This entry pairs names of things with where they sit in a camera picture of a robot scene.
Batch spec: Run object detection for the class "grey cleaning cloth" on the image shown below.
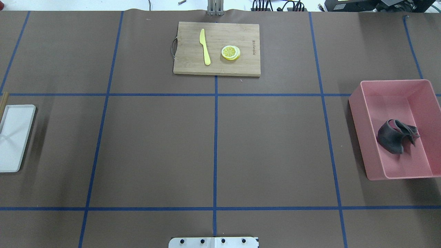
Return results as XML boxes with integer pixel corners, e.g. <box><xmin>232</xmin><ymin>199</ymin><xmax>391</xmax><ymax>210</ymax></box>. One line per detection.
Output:
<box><xmin>377</xmin><ymin>119</ymin><xmax>420</xmax><ymax>154</ymax></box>

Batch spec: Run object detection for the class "yellow plastic knife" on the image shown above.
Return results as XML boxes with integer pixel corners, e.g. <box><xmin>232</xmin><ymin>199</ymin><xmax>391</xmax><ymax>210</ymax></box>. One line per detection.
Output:
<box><xmin>199</xmin><ymin>28</ymin><xmax>211</xmax><ymax>66</ymax></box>

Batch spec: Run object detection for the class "yellow lemon slice toy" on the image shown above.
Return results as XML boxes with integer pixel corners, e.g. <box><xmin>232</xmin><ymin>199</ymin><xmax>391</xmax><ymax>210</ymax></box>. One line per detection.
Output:
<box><xmin>221</xmin><ymin>45</ymin><xmax>241</xmax><ymax>61</ymax></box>

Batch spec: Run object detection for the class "bamboo cutting board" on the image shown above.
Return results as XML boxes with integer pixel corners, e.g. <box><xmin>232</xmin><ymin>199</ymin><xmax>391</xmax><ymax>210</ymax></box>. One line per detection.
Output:
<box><xmin>173</xmin><ymin>21</ymin><xmax>261</xmax><ymax>77</ymax></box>

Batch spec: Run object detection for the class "pink plastic bin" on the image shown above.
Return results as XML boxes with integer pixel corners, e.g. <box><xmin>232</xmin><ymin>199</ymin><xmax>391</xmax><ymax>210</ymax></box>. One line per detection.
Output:
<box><xmin>349</xmin><ymin>80</ymin><xmax>441</xmax><ymax>180</ymax></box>

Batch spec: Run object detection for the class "white rectangular tray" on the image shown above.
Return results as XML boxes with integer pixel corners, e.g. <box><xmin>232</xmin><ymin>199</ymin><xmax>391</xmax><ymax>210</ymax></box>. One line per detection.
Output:
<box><xmin>0</xmin><ymin>105</ymin><xmax>36</xmax><ymax>173</ymax></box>

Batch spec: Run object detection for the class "wooden rod over tray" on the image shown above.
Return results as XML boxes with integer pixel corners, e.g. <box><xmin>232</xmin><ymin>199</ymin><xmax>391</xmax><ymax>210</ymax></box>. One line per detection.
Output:
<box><xmin>0</xmin><ymin>92</ymin><xmax>9</xmax><ymax>120</ymax></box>

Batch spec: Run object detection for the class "aluminium frame post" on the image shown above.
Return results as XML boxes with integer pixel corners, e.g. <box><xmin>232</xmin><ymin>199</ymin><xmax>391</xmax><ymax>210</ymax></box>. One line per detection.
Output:
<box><xmin>207</xmin><ymin>0</ymin><xmax>225</xmax><ymax>16</ymax></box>

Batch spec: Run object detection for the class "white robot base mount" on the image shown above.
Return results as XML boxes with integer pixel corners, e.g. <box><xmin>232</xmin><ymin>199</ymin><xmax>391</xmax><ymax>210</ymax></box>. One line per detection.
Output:
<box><xmin>168</xmin><ymin>237</ymin><xmax>259</xmax><ymax>248</ymax></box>

